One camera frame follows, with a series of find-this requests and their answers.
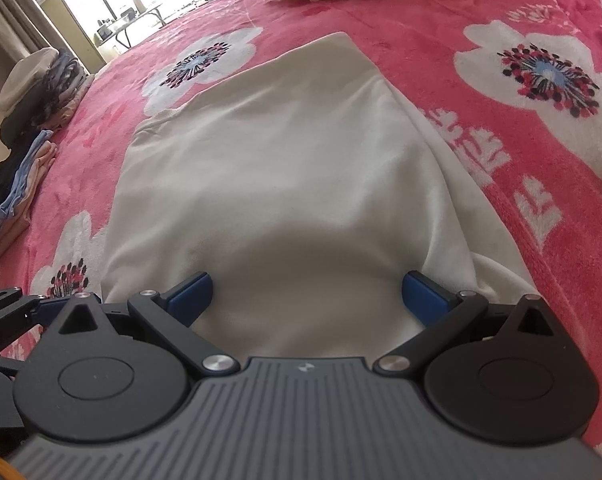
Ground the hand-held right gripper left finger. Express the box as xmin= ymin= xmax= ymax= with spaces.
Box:
xmin=40 ymin=271 xmax=242 ymax=379

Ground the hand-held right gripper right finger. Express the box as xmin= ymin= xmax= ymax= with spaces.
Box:
xmin=372 ymin=270 xmax=570 ymax=378

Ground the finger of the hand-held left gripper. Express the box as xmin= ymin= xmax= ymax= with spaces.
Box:
xmin=0 ymin=352 xmax=26 ymax=379
xmin=0 ymin=287 xmax=64 ymax=347

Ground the white sweatshirt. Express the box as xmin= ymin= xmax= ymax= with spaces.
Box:
xmin=101 ymin=31 xmax=544 ymax=361

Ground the stack of folded clothes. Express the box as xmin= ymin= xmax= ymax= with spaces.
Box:
xmin=0 ymin=47 xmax=96 ymax=143

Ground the pink folded garment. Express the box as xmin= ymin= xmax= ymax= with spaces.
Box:
xmin=0 ymin=142 xmax=59 ymax=266

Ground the blue folded garment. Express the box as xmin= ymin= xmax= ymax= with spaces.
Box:
xmin=0 ymin=130 xmax=56 ymax=221

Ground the pink floral blanket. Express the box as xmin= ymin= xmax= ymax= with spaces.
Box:
xmin=0 ymin=0 xmax=602 ymax=466

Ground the folding table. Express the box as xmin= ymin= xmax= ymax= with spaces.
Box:
xmin=93 ymin=2 xmax=169 ymax=51

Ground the tall cabinet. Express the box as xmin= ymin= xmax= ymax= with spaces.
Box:
xmin=26 ymin=0 xmax=109 ymax=76

